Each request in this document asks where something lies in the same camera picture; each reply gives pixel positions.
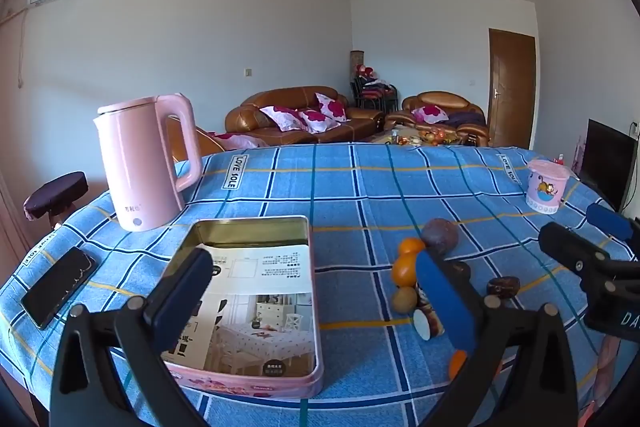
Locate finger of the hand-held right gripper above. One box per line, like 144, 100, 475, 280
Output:
538, 222, 640, 288
586, 203, 640, 259

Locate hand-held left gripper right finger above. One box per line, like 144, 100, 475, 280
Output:
414, 251, 593, 427

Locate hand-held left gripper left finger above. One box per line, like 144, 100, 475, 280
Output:
50, 248, 216, 427

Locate cupcake with dark wrapper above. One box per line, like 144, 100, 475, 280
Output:
413, 304, 445, 340

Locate tan longan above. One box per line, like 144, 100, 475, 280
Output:
391, 286, 419, 314

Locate dark brown date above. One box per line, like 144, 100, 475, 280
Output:
486, 276, 521, 296

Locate purple passion fruit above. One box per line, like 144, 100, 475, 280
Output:
421, 218, 458, 255

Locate pink metal tin box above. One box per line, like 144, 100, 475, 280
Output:
159, 216, 324, 399

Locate person's right hand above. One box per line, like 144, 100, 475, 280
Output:
596, 337, 624, 414

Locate black television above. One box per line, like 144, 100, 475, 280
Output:
582, 119, 636, 212

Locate pink cartoon plastic cup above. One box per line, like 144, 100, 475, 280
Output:
526, 159, 571, 214

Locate printed paper leaflet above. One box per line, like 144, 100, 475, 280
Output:
162, 244, 317, 378

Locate black smartphone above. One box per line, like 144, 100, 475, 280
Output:
21, 247, 97, 330

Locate blue plaid tablecloth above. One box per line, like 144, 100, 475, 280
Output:
0, 143, 640, 427

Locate pink electric kettle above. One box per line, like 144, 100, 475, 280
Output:
92, 93, 203, 233

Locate brown leather chair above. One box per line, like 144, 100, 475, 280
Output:
165, 117, 236, 164

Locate brown wooden door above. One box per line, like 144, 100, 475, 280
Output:
487, 28, 537, 150

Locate plate of oranges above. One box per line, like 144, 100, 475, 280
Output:
420, 129, 458, 144

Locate purple blanket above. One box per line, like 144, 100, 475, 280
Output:
445, 109, 487, 128

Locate stool with purple cushion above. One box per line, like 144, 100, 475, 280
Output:
23, 173, 87, 229

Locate pink floral cloth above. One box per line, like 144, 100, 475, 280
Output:
205, 132, 266, 151

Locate coffee table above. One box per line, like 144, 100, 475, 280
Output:
370, 127, 476, 148

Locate white pink floral pillow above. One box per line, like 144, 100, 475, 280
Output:
411, 105, 447, 125
297, 109, 329, 134
260, 106, 302, 132
316, 93, 349, 122

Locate brown leather sofa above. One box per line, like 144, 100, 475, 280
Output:
225, 86, 386, 146

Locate brown leather armchair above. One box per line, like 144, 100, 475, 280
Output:
385, 92, 490, 148

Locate stacked black chairs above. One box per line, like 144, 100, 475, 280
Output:
352, 77, 401, 112

